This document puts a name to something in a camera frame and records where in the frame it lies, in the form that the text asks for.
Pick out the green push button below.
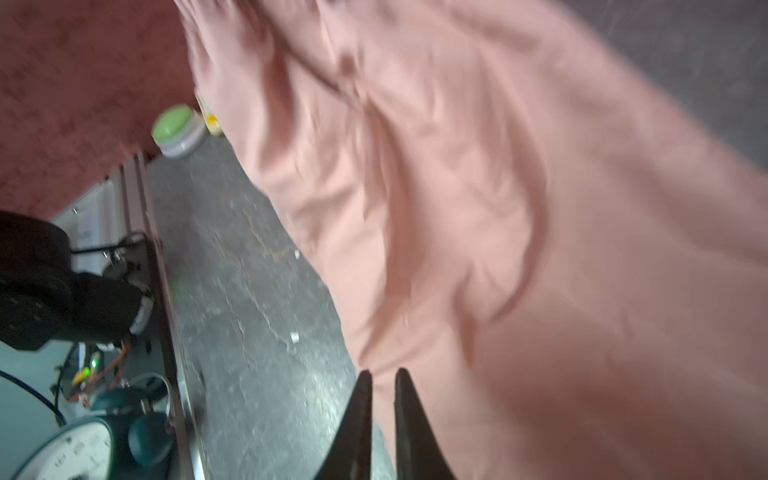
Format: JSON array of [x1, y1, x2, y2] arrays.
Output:
[[151, 104, 208, 158]]

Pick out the teal alarm clock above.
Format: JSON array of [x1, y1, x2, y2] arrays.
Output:
[[12, 378, 176, 479]]

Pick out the left controller board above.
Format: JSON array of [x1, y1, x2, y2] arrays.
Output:
[[51, 342, 131, 407]]

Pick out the pink shorts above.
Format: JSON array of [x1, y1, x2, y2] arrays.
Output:
[[178, 1, 767, 479]]

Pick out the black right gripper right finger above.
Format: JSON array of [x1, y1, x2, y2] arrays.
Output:
[[394, 368, 455, 480]]

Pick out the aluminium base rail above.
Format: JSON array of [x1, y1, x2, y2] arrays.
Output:
[[50, 152, 208, 480]]

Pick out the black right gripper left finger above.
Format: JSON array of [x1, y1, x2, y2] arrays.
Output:
[[315, 370, 373, 480]]

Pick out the beige calculator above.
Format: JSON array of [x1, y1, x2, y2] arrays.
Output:
[[195, 89, 223, 137]]

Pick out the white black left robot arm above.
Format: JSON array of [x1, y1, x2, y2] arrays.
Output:
[[1, 211, 154, 351]]

